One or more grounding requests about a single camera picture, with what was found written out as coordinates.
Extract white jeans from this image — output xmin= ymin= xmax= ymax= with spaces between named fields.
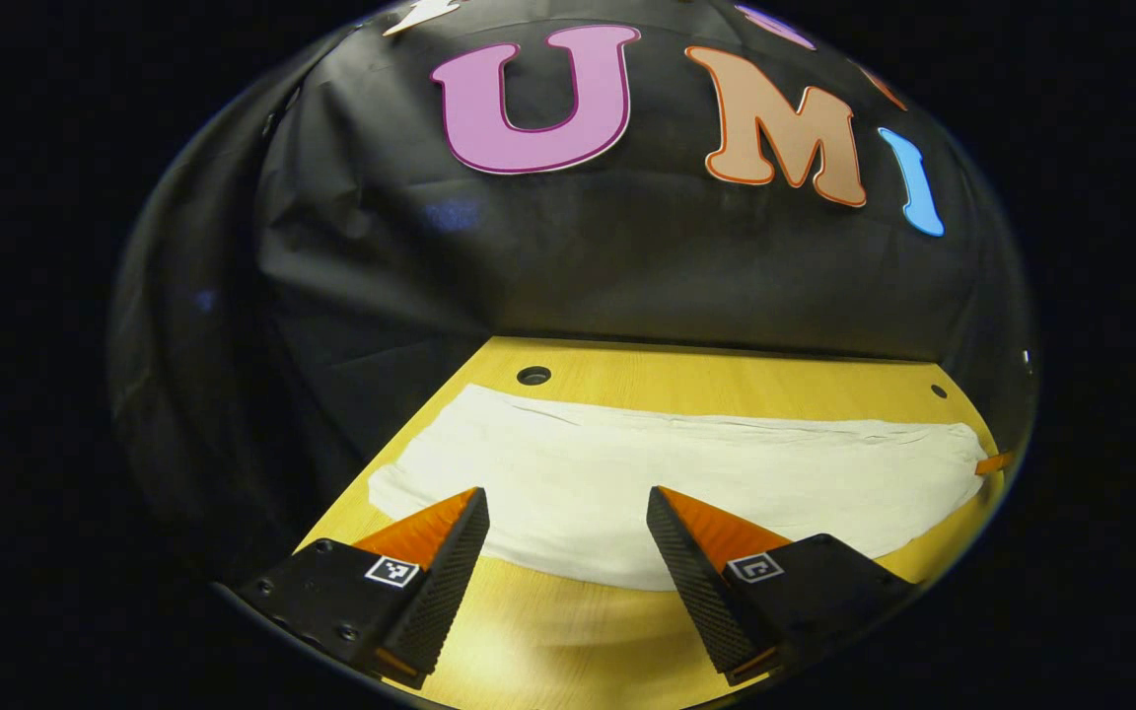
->
xmin=368 ymin=383 xmax=988 ymax=593

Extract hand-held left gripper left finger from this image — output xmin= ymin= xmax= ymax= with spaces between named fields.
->
xmin=233 ymin=486 xmax=491 ymax=689

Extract black backdrop cloth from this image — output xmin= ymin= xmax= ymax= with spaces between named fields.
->
xmin=109 ymin=0 xmax=1040 ymax=583

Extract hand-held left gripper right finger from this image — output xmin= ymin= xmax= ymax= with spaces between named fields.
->
xmin=646 ymin=485 xmax=919 ymax=686

